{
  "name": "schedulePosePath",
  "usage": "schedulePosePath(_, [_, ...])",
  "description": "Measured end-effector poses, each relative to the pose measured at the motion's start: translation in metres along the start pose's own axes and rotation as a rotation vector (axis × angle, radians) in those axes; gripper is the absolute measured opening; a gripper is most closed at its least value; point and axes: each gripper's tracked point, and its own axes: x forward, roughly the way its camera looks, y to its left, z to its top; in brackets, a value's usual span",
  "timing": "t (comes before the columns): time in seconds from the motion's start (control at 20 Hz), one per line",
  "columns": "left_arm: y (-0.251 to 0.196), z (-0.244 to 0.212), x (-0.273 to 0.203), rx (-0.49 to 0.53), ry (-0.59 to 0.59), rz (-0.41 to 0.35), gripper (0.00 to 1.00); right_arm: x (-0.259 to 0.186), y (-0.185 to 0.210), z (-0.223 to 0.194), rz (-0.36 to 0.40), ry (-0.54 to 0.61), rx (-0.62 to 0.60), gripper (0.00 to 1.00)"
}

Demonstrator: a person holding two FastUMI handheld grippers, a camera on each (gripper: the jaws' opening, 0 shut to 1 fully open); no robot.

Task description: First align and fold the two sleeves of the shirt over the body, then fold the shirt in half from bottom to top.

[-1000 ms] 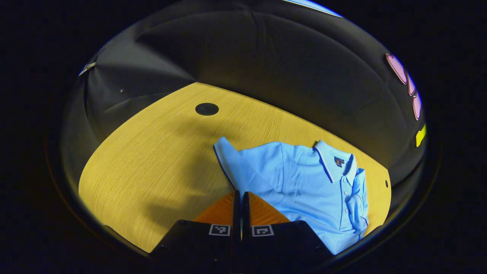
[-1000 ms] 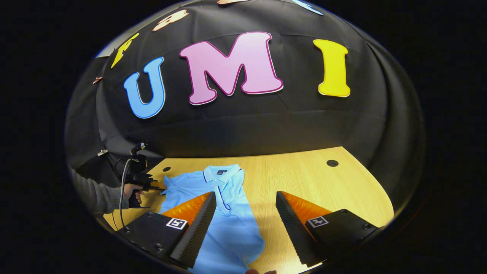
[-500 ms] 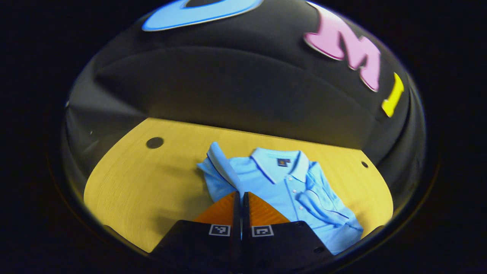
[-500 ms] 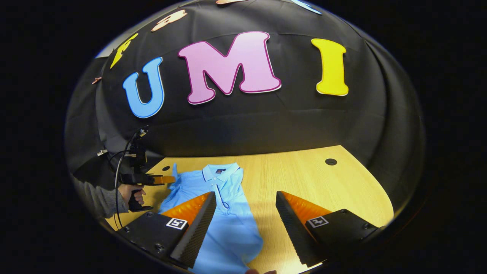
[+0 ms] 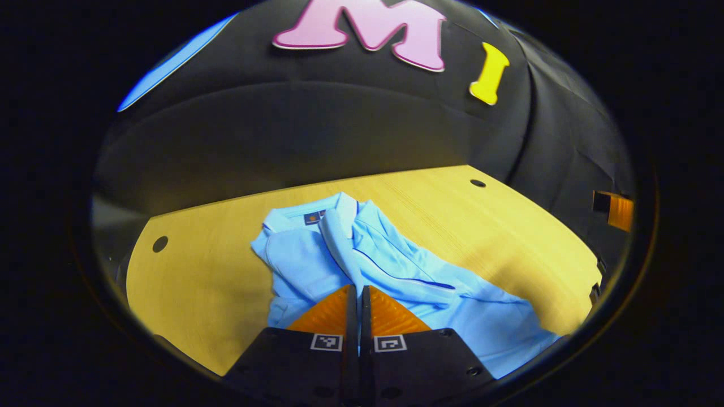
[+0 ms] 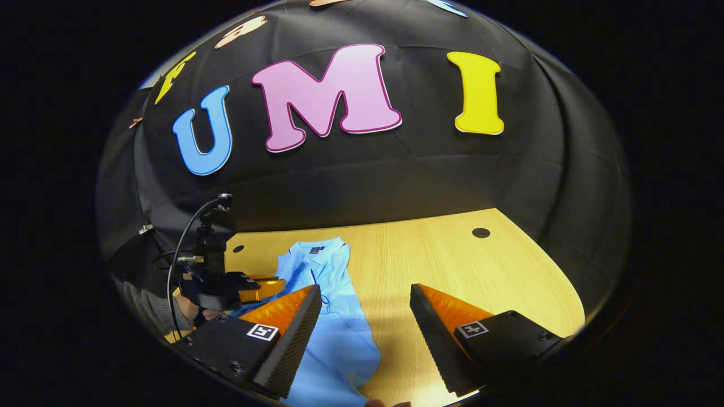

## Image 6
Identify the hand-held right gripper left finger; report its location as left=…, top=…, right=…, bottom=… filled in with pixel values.
left=178, top=284, right=323, bottom=399

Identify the black backdrop cloth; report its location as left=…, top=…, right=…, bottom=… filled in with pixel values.
left=96, top=0, right=631, bottom=317

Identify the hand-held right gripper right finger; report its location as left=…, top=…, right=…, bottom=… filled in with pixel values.
left=410, top=283, right=566, bottom=396

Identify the black cable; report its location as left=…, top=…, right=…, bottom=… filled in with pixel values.
left=154, top=195, right=224, bottom=343

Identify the light blue T-shirt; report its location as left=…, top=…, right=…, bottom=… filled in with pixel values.
left=229, top=236, right=382, bottom=407

